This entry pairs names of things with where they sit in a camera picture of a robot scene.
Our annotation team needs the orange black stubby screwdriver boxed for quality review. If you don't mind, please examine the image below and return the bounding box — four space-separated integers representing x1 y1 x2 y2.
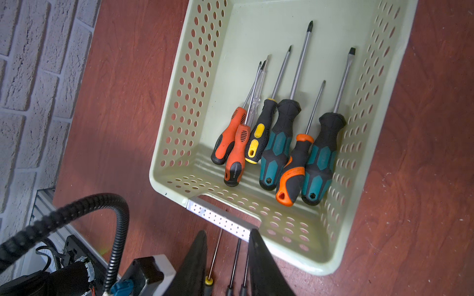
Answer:
275 80 326 207

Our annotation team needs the left black corrugated cable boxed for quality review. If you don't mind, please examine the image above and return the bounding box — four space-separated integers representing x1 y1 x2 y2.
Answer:
0 193 130 295

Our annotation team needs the green handle screwdriver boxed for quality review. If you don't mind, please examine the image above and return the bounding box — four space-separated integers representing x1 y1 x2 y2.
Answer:
301 48 356 206
259 21 314 191

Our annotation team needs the orange black handle screwdriver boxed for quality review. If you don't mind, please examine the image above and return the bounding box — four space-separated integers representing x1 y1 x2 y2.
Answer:
211 62 262 165

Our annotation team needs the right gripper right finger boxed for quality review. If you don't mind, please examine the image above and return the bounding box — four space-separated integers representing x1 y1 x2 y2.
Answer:
248 229 295 296

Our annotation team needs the black yellow small screwdriver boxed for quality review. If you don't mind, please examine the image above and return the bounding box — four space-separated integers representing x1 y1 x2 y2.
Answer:
203 229 223 296

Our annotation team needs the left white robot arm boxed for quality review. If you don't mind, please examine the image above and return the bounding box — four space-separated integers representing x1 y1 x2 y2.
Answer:
1 235 175 296

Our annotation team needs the black yellow handle screwdriver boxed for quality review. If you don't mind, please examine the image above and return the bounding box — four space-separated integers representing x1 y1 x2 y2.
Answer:
245 46 292 164

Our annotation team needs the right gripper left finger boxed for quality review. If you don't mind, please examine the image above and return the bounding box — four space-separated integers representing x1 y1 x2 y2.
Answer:
164 230 207 296

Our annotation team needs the light green plastic bin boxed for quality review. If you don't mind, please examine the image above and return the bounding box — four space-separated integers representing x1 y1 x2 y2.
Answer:
149 0 419 276

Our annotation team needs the small orange handle screwdriver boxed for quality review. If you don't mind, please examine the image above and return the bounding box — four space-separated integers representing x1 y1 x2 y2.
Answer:
223 58 268 187

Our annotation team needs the long black handle screwdriver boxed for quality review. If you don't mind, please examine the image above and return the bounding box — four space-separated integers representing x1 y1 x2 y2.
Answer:
225 239 242 296

